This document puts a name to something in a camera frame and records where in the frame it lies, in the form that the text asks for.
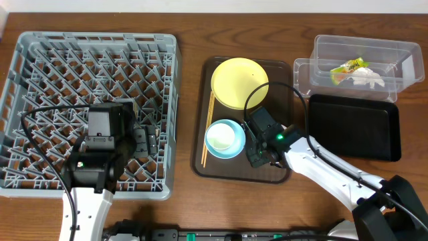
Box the white paper cup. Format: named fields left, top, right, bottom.
left=206, top=123, right=235, bottom=150

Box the green snack wrapper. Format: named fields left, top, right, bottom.
left=330, top=58, right=369, bottom=85

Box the white paper napkin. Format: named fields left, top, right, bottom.
left=352, top=68, right=385, bottom=90

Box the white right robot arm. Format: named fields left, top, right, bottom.
left=244, top=118, right=427, bottom=240

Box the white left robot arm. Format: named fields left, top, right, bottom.
left=60, top=100, right=157, bottom=240

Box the black waste tray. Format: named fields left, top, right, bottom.
left=308, top=94, right=402, bottom=162

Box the clear plastic waste bin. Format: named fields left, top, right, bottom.
left=294, top=35, right=425, bottom=102

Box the grey plastic dishwasher rack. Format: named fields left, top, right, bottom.
left=1, top=31, right=182, bottom=200

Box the light blue saucer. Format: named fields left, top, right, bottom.
left=205, top=119, right=245, bottom=159

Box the dark brown serving tray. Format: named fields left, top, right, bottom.
left=191, top=57, right=294, bottom=184

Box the wooden chopstick right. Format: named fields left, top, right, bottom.
left=203, top=91, right=216, bottom=168

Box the wooden chopstick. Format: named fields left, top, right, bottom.
left=203, top=91, right=216, bottom=168
left=201, top=92, right=215, bottom=168

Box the yellow round plate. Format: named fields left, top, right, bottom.
left=211, top=58, right=269, bottom=110

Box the wooden chopstick left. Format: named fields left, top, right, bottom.
left=201, top=92, right=215, bottom=168

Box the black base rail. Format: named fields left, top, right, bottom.
left=101, top=219, right=328, bottom=241

